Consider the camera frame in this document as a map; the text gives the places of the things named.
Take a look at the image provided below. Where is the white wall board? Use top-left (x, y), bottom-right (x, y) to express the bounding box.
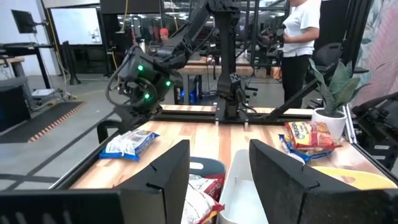
top-left (49, 6), bottom-right (103, 46)

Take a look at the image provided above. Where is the wooden table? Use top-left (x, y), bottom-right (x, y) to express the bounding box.
top-left (177, 55), bottom-right (255, 105)

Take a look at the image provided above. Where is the black monitor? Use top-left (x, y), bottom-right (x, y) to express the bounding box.
top-left (11, 9), bottom-right (39, 34)

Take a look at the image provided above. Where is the blue Maruchan noodle pack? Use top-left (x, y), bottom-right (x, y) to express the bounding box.
top-left (278, 133), bottom-right (336, 165)
top-left (98, 129), bottom-right (160, 162)

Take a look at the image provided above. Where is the black curved tube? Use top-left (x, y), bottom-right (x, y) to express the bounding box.
top-left (96, 119), bottom-right (123, 144)

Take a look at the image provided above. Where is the white plant pot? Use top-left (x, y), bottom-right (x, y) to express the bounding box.
top-left (311, 107), bottom-right (348, 141)

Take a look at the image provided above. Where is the black equipment cart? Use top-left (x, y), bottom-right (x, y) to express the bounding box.
top-left (350, 91), bottom-right (398, 171)

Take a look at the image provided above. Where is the white flat box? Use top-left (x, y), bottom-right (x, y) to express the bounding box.
top-left (30, 88), bottom-right (56, 98)

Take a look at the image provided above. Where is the grey blue plastic bin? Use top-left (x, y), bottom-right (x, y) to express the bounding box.
top-left (188, 156), bottom-right (227, 202)

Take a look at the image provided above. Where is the white plastic bin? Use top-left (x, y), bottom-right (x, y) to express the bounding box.
top-left (216, 149), bottom-right (271, 224)

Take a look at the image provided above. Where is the black floor mat orange edge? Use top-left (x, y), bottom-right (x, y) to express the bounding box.
top-left (0, 101), bottom-right (88, 144)

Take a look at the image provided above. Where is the black desk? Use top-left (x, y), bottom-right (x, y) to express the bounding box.
top-left (0, 42), bottom-right (54, 90)

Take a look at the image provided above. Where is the black floor post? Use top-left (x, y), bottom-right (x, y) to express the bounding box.
top-left (62, 40), bottom-right (82, 86)

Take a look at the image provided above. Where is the grey cabinet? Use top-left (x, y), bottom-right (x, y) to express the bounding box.
top-left (0, 77), bottom-right (32, 133)

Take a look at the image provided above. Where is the red white noodle pack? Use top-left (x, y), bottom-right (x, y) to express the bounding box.
top-left (181, 183), bottom-right (225, 224)
top-left (188, 174), bottom-right (225, 202)

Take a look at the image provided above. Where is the green leafy plant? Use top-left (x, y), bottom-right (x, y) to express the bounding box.
top-left (308, 58), bottom-right (371, 118)

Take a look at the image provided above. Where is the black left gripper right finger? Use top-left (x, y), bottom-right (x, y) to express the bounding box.
top-left (248, 139), bottom-right (355, 224)

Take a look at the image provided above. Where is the black diagonal frame strut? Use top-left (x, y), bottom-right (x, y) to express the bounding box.
top-left (266, 63), bottom-right (338, 121)

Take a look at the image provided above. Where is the orange red Maruchan noodle pack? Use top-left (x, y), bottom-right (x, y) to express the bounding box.
top-left (284, 121), bottom-right (343, 152)

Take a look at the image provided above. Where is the yellow plastic bin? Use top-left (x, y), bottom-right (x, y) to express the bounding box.
top-left (312, 166), bottom-right (398, 190)

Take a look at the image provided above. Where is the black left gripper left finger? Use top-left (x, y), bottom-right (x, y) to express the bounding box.
top-left (114, 139), bottom-right (191, 224)

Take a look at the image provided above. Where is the black office chair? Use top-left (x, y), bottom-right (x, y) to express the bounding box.
top-left (312, 42), bottom-right (370, 75)

